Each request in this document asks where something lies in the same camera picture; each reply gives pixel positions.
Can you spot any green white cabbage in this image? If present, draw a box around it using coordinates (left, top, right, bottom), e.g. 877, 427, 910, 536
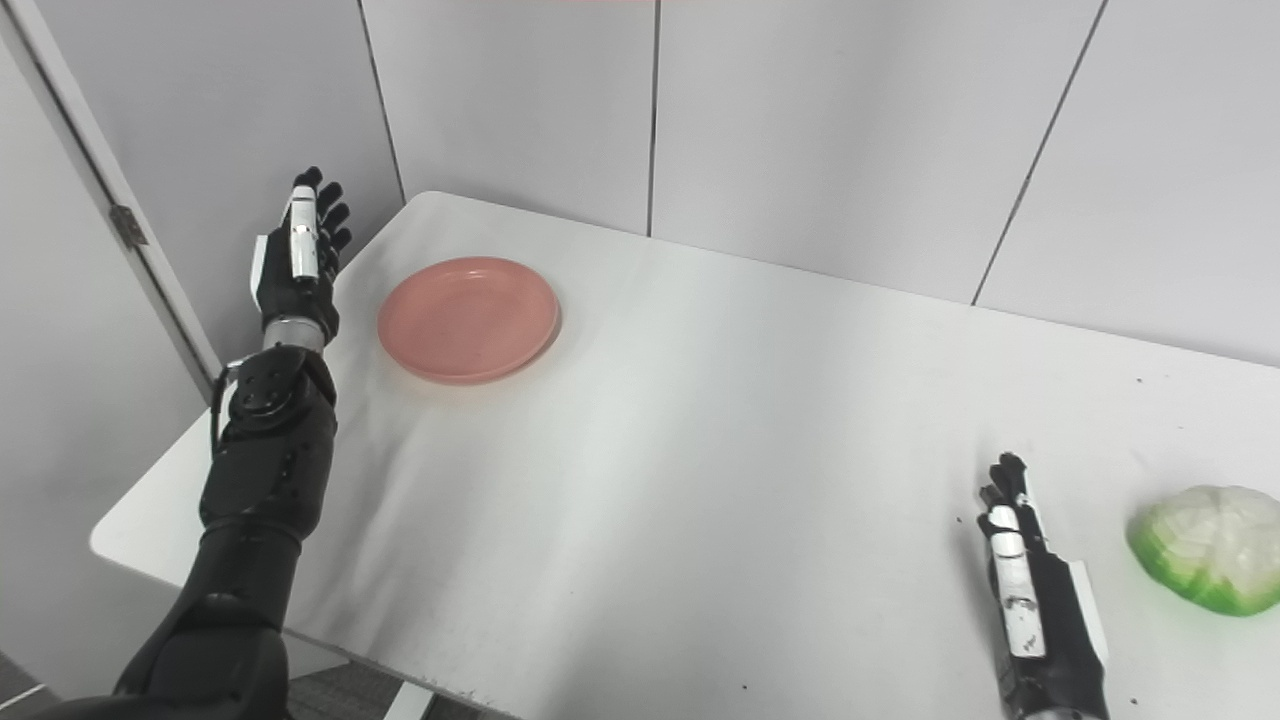
1127, 485, 1280, 617

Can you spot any pink round plate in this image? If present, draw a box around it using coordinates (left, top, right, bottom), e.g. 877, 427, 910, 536
377, 257, 561, 386

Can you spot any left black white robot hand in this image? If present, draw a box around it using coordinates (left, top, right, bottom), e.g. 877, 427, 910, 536
249, 167, 353, 347

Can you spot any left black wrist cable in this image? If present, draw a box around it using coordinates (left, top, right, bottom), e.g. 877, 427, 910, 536
209, 359, 251, 459

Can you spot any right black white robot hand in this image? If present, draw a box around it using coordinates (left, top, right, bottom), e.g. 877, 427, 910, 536
977, 453, 1111, 720

